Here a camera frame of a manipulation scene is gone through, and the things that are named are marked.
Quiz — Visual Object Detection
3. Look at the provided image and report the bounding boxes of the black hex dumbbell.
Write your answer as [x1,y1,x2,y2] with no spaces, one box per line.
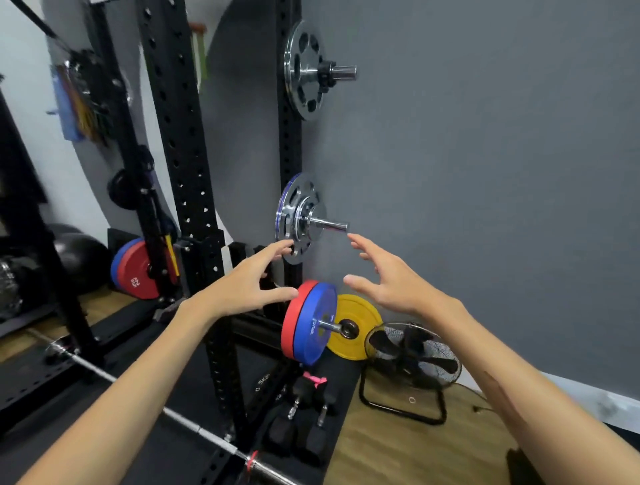
[299,385,342,466]
[266,377,317,456]

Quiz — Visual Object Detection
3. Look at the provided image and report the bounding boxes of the blue-rimmed silver weight plate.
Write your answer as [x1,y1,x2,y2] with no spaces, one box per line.
[274,173,304,245]

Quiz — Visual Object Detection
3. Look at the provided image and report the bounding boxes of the narrow black perforated rack upright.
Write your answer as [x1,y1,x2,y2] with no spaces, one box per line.
[276,0,304,320]

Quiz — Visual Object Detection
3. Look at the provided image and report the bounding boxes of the small black weight plate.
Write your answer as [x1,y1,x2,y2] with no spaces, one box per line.
[106,169,142,211]

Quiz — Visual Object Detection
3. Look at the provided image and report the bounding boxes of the bundle of hanging resistance bands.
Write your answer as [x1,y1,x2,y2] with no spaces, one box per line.
[49,49,134,147]

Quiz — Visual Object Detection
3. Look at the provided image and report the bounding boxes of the black rubber floor mat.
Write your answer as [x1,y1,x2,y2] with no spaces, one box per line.
[0,295,368,485]

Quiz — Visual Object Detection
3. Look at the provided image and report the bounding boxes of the black exercise ball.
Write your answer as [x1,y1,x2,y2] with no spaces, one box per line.
[49,232,112,296]

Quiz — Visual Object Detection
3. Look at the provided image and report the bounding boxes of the yellow bumper plate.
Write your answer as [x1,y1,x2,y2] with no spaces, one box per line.
[327,294,384,361]

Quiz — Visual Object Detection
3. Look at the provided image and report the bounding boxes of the wide black perforated rack upright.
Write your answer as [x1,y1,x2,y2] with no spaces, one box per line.
[136,0,252,450]

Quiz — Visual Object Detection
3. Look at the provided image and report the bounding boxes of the steel storage peg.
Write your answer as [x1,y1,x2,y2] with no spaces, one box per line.
[309,216,350,234]
[300,64,358,84]
[315,319,360,341]

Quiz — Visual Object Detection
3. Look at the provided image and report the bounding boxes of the large silver weight plate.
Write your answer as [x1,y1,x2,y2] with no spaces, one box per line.
[283,20,327,122]

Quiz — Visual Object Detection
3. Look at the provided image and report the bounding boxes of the person's right hand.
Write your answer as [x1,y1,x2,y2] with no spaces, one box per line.
[343,233,464,326]

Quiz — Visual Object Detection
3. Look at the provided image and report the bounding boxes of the person's left hand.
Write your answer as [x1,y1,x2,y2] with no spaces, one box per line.
[178,239,300,331]

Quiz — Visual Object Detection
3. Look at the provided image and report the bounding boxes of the green and orange hanging band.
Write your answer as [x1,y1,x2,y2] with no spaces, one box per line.
[189,22,209,94]

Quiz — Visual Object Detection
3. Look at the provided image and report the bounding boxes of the black barbell collar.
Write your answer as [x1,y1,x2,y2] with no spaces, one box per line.
[317,60,337,94]

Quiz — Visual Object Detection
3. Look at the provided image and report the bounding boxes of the steel barbell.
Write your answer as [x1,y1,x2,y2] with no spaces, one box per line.
[25,327,302,485]

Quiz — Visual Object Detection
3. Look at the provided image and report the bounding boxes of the small silver weight plate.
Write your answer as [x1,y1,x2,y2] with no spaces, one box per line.
[280,180,329,265]

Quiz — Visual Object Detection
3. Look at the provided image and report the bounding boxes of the black floor fan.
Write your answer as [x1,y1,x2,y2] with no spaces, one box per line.
[358,322,463,426]

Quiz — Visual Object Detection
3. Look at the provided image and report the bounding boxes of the red bumper plate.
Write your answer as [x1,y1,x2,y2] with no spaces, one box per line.
[118,239,179,301]
[280,280,320,360]

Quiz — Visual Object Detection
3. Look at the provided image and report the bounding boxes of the person's right forearm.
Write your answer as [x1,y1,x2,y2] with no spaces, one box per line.
[429,297,640,485]

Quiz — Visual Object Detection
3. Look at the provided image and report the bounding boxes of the blue bumper plate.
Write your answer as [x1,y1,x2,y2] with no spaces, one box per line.
[110,238,146,293]
[292,282,339,366]

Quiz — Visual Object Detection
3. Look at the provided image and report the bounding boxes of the person's left forearm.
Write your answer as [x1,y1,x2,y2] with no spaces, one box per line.
[17,300,236,485]

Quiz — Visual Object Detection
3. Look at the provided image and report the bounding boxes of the thin black rack post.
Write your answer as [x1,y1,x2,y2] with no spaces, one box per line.
[89,0,177,298]

